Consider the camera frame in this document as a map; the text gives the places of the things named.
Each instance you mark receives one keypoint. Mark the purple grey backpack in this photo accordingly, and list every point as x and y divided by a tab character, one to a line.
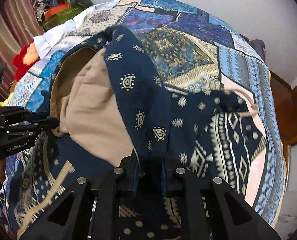
259	47

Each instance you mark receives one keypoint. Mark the yellow plush toy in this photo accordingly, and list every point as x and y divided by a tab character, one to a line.
6	101

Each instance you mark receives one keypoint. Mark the blue patchwork bedspread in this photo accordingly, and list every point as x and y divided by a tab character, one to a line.
237	61

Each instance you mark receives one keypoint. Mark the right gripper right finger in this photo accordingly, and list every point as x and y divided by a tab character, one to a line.
210	208

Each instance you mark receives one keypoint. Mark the white shirt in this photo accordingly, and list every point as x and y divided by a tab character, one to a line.
44	43

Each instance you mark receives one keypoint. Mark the red plush toy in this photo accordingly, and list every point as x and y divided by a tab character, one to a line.
23	61

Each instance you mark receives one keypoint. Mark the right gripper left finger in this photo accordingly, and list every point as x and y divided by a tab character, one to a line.
88	209

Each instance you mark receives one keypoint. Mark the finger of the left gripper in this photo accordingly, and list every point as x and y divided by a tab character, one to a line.
36	123

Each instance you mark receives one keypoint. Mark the navy patterned hooded garment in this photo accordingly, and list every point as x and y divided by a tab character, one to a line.
119	93

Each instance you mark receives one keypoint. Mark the striped pink curtain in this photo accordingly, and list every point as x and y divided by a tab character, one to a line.
18	26

